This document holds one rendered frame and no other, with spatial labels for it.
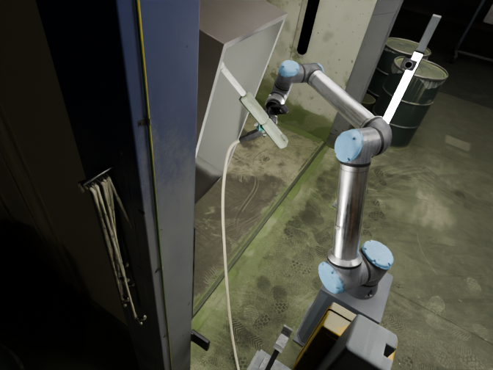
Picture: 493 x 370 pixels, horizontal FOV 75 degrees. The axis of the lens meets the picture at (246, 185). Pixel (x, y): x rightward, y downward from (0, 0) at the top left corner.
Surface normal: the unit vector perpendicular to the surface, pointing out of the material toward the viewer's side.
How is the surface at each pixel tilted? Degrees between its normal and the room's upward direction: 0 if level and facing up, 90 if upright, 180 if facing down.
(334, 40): 90
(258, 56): 90
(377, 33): 90
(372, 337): 0
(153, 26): 90
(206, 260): 0
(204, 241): 0
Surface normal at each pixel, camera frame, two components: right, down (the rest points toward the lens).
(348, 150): -0.90, 0.07
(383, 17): -0.51, 0.54
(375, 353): 0.13, -0.72
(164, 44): 0.85, 0.43
